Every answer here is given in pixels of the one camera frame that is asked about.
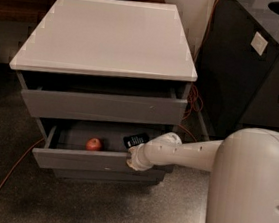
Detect grey drawer cabinet white top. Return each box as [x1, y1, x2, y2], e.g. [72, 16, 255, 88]
[0, 0, 206, 194]

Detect grey drawer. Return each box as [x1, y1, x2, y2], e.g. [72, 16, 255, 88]
[21, 89, 187, 125]
[32, 119, 173, 174]
[53, 169, 166, 184]

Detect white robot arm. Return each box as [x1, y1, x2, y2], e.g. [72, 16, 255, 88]
[128, 128, 279, 223]

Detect grey bottom drawer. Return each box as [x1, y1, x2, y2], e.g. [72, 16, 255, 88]
[53, 169, 166, 184]

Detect dark blue rxbar wrapper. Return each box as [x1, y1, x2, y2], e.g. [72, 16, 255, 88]
[123, 133, 150, 149]

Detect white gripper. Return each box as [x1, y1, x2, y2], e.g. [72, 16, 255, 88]
[127, 143, 154, 171]

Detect orange extension cable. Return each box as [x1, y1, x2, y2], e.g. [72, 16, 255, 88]
[0, 0, 227, 223]

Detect white label on bin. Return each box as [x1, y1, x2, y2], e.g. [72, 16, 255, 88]
[251, 31, 268, 56]

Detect grey top drawer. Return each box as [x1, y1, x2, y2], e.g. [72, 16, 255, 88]
[21, 89, 187, 125]

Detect red apple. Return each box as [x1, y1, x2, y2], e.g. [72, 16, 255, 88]
[85, 138, 103, 151]

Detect black trash bin cabinet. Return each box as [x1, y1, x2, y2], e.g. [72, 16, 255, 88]
[196, 0, 279, 138]

